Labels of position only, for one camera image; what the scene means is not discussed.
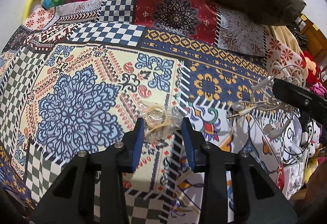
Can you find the white earphones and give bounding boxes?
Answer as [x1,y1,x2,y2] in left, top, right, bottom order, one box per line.
[227,61,308,134]

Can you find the clear bag rubber bands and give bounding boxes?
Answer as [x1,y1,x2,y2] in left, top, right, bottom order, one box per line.
[138,100,183,144]

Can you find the red plush toy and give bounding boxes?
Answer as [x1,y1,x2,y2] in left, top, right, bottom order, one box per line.
[300,51,321,87]

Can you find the wooden headboard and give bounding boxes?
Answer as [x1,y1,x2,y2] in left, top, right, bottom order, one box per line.
[300,14,327,63]

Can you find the beige fleece blanket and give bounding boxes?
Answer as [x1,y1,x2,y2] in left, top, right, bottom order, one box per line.
[269,26,303,54]

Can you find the patchwork patterned bedspread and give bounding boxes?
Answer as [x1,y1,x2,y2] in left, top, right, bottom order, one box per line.
[1,0,308,223]

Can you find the yellow foam hoop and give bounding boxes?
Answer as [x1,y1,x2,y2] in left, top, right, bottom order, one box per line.
[22,0,41,21]

